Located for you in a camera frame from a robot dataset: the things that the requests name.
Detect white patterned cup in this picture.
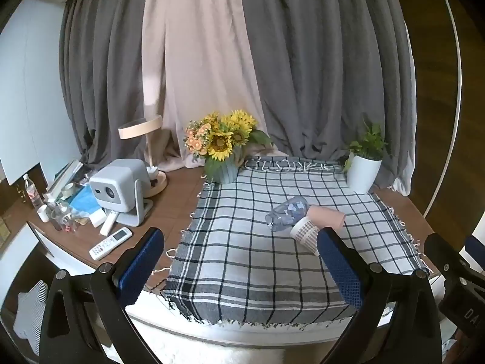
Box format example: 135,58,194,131
290,218,323,256

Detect white desk lamp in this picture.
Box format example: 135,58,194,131
118,116,168,198

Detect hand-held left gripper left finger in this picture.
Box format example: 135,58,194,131
38,227,165,364

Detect blue cloth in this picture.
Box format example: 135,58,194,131
70,189,103,213

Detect white button remote control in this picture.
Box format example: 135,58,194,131
89,227,133,261

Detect grey curtain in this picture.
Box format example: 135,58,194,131
237,0,417,191
59,0,167,167

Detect small glass bottles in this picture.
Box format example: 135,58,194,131
47,201,76,233

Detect clear water bottle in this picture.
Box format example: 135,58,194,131
22,174,43,208

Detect sunflower bouquet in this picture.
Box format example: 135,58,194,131
184,110,273,163

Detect pink cup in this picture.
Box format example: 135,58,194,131
309,205,346,231

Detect stack of books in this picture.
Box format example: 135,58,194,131
47,159,89,201

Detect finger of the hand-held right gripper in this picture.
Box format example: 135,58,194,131
423,232,485,297
464,235,485,265

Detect grey vase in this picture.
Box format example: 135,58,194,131
205,152,244,184

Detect grey projector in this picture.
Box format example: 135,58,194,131
89,158,154,226

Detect white plant pot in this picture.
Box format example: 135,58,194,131
346,152,383,195

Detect pink curtain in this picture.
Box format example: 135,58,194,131
142,0,266,171

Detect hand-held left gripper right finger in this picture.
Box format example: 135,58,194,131
317,227,443,364

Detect white curved pole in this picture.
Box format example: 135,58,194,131
422,0,463,217

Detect slim white remote control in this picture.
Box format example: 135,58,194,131
99,211,119,236

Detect green potted plant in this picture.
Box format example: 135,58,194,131
343,121,392,173

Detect grey checked cloth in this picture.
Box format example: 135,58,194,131
161,155,430,329

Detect striped star cushion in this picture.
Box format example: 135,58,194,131
13,281,50,353

